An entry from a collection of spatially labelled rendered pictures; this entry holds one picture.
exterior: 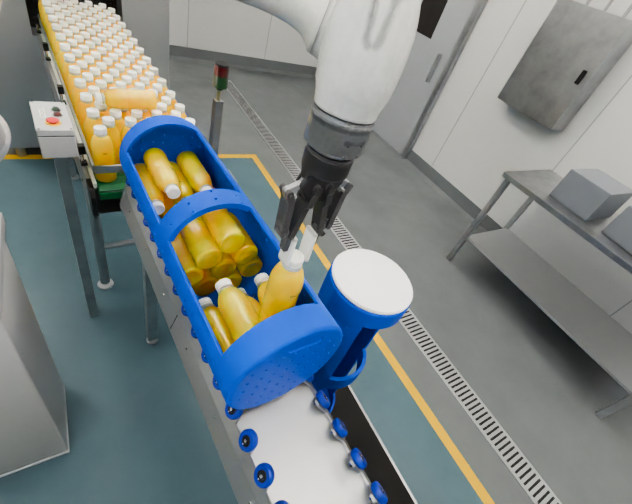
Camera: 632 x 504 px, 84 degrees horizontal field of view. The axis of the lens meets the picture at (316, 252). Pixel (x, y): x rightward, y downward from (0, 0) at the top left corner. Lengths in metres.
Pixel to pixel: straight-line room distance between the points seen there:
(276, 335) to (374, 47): 0.49
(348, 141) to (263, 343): 0.39
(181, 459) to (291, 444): 0.99
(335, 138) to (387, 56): 0.11
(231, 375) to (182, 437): 1.18
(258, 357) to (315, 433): 0.33
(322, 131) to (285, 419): 0.68
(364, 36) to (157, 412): 1.76
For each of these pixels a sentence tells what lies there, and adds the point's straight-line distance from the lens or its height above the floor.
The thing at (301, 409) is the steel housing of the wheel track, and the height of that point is 0.93.
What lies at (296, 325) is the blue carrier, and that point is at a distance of 0.69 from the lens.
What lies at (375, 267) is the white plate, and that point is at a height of 1.04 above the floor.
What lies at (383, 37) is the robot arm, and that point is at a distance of 0.45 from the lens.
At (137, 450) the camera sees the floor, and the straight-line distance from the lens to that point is 1.88.
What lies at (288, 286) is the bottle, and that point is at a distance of 0.68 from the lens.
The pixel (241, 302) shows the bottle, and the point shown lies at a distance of 0.80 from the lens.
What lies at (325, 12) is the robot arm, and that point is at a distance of 0.59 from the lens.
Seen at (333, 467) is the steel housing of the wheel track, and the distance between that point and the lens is 0.94.
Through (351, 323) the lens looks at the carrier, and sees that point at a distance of 1.11.
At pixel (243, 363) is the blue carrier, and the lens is 0.69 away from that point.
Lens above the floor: 1.78
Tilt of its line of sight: 40 degrees down
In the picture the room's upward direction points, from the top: 22 degrees clockwise
